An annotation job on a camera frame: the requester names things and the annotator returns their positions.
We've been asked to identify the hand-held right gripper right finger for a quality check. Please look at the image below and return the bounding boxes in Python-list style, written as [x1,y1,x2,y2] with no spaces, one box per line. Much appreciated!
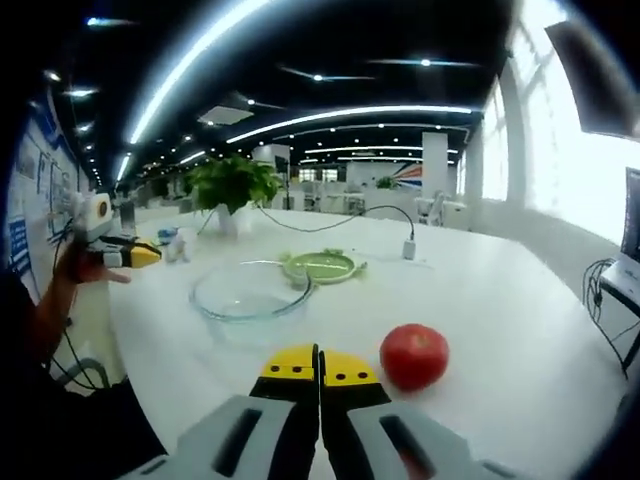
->
[318,349,526,480]

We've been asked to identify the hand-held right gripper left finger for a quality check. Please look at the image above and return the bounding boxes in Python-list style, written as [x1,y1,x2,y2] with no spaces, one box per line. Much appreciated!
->
[122,342,320,480]

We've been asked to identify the red tomato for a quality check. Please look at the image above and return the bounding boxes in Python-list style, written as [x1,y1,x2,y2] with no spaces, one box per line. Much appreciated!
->
[378,323,450,392]

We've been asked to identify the clear glass container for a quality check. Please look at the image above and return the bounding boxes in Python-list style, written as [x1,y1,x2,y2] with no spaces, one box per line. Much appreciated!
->
[188,258,314,346]

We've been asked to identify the green container lid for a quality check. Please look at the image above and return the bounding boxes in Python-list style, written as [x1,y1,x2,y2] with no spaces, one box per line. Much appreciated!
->
[277,248,370,287]

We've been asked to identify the white tabletop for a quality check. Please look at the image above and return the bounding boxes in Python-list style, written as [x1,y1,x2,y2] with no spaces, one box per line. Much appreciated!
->
[102,207,640,480]

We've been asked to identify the person's left hand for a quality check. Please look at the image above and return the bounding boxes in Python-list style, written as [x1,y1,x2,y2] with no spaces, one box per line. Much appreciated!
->
[52,243,135,290]

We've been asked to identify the white and blue figurine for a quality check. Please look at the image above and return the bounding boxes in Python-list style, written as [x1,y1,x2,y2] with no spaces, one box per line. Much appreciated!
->
[157,225,197,264]

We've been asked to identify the white plant pot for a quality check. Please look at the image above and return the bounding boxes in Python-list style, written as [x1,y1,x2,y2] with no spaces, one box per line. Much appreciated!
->
[214,202,246,235]

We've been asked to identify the green leafy plant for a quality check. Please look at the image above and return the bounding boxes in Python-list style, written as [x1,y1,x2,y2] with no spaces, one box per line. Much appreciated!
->
[183,154,286,216]

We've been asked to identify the grey chair armrest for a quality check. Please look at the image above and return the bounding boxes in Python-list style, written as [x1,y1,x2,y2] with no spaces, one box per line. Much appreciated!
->
[49,357,111,391]

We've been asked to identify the black stand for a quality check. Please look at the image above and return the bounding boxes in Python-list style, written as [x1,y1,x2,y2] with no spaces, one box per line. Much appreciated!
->
[273,154,294,211]

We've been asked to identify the person's dark clothing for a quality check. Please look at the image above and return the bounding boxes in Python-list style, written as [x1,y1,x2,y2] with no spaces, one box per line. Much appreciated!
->
[0,264,169,480]

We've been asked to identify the background office furniture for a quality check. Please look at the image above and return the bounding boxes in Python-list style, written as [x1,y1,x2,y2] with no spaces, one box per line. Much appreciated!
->
[294,177,471,229]

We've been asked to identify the desk monitor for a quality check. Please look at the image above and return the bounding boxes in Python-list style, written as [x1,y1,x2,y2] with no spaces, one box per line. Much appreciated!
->
[619,167,640,264]

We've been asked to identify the dark hanging screen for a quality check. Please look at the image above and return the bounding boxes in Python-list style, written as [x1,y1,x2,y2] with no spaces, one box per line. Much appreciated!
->
[544,19,636,136]

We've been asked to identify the blue white wall poster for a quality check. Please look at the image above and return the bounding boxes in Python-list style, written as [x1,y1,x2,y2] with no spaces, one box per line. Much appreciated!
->
[7,109,81,281]

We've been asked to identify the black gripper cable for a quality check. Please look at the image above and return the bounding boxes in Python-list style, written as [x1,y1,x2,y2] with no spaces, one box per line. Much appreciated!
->
[47,219,101,391]

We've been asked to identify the thin dark charger cable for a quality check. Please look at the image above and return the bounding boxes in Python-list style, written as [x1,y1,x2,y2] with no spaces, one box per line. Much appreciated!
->
[195,204,417,244]

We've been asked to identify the tangled black cables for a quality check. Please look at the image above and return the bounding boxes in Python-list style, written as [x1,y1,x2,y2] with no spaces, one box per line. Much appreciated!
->
[582,257,631,371]

